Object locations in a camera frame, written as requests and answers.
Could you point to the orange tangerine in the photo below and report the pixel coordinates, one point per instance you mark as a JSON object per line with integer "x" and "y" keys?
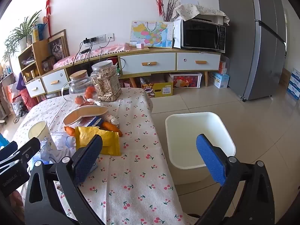
{"x": 79, "y": 99}
{"x": 91, "y": 89}
{"x": 88, "y": 95}

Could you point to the pink patterned box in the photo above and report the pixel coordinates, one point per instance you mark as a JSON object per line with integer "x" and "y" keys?
{"x": 124, "y": 84}

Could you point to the white crate with rabbit picture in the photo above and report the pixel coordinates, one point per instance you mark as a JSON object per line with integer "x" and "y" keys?
{"x": 185, "y": 80}

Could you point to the white wall socket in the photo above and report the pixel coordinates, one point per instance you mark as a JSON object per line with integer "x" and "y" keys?
{"x": 105, "y": 38}

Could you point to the colourful map bag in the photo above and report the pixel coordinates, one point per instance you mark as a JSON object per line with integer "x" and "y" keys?
{"x": 150, "y": 34}

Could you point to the grey refrigerator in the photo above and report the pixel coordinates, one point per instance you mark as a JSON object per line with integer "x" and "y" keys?
{"x": 255, "y": 51}

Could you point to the long wooden cabinet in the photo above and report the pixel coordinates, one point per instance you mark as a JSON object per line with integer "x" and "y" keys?
{"x": 164, "y": 50}

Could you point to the cherry print tablecloth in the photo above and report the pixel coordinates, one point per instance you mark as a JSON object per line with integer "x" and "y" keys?
{"x": 133, "y": 168}

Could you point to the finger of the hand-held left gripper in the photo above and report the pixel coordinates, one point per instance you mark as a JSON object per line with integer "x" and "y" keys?
{"x": 29, "y": 147}

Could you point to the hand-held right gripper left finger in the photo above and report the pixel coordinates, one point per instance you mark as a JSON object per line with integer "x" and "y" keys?
{"x": 86, "y": 160}

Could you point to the yellow cardboard box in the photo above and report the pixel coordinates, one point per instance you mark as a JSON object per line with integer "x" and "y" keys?
{"x": 161, "y": 89}

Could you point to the red plastic bags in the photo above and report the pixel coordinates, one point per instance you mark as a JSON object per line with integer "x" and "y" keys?
{"x": 23, "y": 98}

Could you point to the green potted plant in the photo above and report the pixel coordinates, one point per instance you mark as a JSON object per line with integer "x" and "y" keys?
{"x": 22, "y": 31}

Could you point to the wooden shelf unit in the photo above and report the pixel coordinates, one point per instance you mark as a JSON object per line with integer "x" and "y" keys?
{"x": 39, "y": 49}

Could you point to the white cabinet drawer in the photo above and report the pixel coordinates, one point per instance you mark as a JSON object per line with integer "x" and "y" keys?
{"x": 159, "y": 62}
{"x": 211, "y": 59}
{"x": 56, "y": 79}
{"x": 35, "y": 88}

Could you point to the yellow bottle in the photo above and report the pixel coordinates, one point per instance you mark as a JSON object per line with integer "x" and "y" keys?
{"x": 35, "y": 34}

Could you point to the small pink white cube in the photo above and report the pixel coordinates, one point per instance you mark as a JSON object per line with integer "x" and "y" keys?
{"x": 140, "y": 46}

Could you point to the yellow snack wrapper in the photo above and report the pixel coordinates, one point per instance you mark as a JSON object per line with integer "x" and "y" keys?
{"x": 103, "y": 143}

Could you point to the dried branches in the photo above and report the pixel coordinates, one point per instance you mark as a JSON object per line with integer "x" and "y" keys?
{"x": 170, "y": 11}

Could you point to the orange white boxes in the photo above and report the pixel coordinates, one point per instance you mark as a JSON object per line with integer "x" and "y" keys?
{"x": 222, "y": 68}

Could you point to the blue white small carton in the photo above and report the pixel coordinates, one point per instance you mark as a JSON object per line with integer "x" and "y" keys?
{"x": 90, "y": 121}

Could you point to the clear plastic jar of seeds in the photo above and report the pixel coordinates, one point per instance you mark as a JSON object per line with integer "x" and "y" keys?
{"x": 105, "y": 84}

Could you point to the glass pitcher with cork lid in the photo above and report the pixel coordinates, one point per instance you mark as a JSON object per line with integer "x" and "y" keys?
{"x": 78, "y": 84}

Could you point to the framed picture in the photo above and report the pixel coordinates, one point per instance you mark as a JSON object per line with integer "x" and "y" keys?
{"x": 58, "y": 44}

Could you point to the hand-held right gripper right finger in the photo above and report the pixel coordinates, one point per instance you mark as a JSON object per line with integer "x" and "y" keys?
{"x": 209, "y": 160}

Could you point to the white printed plastic bag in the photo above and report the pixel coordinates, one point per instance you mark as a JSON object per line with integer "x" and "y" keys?
{"x": 55, "y": 154}

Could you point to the red patterned snack packet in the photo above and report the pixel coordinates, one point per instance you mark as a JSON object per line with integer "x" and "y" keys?
{"x": 92, "y": 102}

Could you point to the white plastic bin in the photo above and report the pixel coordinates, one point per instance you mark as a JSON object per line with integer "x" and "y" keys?
{"x": 199, "y": 136}

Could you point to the large orange carrot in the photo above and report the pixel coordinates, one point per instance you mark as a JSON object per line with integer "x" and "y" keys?
{"x": 111, "y": 127}

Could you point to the brown cardboard box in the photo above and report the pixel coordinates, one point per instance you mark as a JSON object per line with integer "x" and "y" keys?
{"x": 284, "y": 78}

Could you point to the white crumpled wrapper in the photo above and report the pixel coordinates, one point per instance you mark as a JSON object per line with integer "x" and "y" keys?
{"x": 112, "y": 119}

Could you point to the clear plastic bottle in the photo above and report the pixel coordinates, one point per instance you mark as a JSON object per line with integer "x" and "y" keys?
{"x": 66, "y": 141}

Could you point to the light blue printed box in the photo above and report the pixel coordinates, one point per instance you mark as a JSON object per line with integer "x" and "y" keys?
{"x": 220, "y": 80}

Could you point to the white paper cup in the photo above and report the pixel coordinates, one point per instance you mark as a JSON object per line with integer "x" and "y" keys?
{"x": 38, "y": 131}

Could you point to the floral cover cloth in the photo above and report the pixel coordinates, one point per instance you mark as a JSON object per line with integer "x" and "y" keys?
{"x": 199, "y": 10}

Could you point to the black microwave oven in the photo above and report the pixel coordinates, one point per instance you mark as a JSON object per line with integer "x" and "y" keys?
{"x": 201, "y": 36}

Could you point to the blue watering can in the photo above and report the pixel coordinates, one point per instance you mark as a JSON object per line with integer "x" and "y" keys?
{"x": 43, "y": 31}

